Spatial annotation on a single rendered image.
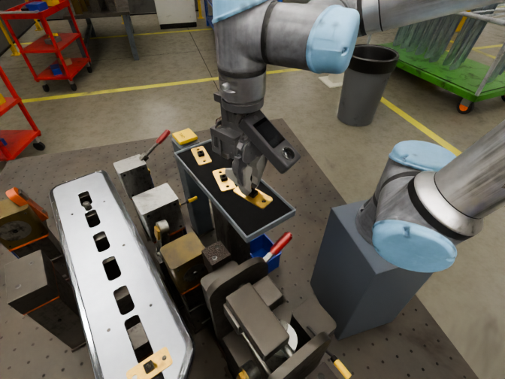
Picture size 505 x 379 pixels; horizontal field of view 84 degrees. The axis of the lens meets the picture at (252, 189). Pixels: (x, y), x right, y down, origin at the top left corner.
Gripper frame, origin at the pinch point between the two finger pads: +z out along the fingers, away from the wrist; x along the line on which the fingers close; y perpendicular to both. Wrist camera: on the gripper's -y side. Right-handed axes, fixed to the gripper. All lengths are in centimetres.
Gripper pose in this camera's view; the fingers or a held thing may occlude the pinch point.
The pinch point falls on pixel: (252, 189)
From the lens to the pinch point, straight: 59.0
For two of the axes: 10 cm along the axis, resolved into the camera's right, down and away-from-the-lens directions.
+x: -6.4, 5.3, -5.6
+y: -7.7, -4.4, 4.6
